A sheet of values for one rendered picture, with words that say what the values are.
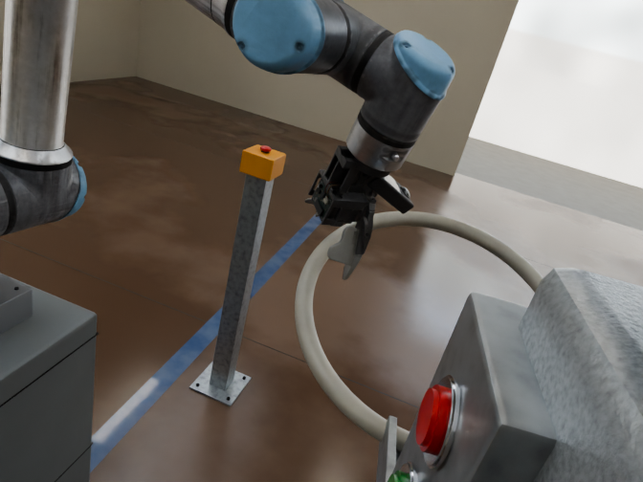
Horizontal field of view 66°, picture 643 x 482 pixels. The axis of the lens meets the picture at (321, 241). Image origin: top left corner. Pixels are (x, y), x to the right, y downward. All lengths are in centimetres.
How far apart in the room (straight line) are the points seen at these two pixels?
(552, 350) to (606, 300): 2
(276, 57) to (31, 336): 83
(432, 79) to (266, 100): 649
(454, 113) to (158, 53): 420
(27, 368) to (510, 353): 103
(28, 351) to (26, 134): 42
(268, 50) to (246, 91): 666
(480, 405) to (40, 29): 97
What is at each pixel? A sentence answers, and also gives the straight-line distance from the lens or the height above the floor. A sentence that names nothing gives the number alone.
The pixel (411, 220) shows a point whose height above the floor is 125.
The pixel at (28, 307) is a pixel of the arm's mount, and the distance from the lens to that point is 122.
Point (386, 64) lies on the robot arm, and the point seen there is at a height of 154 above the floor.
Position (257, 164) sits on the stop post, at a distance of 173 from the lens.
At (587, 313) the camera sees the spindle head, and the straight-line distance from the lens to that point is 18.
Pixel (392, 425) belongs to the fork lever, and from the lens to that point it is 72.
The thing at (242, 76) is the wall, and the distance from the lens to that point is 722.
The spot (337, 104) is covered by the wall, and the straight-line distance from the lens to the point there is 677.
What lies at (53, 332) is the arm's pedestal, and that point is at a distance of 120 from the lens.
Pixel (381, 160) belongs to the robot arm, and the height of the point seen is 141.
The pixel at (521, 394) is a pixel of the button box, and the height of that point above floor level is 149.
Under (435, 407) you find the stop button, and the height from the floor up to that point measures 146.
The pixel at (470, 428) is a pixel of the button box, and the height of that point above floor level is 147.
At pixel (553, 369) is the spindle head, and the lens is 18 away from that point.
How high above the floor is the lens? 159
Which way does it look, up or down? 25 degrees down
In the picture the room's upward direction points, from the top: 15 degrees clockwise
